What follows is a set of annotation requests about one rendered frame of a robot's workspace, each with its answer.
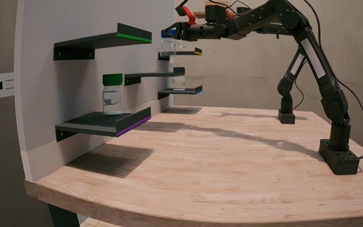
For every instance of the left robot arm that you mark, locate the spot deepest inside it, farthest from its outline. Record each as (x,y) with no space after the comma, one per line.
(333,100)

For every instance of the glass bottle with grey cap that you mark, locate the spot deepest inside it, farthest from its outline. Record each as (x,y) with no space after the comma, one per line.
(184,45)

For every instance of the clear glass bottle with green cap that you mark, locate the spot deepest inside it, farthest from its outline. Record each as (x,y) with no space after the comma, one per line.
(112,95)

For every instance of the glass bottle with blue cap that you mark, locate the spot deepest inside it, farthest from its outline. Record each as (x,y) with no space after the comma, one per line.
(168,44)

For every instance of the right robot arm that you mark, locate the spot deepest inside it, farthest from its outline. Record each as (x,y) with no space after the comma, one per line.
(285,85)

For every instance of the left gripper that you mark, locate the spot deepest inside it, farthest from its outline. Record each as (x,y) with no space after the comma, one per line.
(191,30)

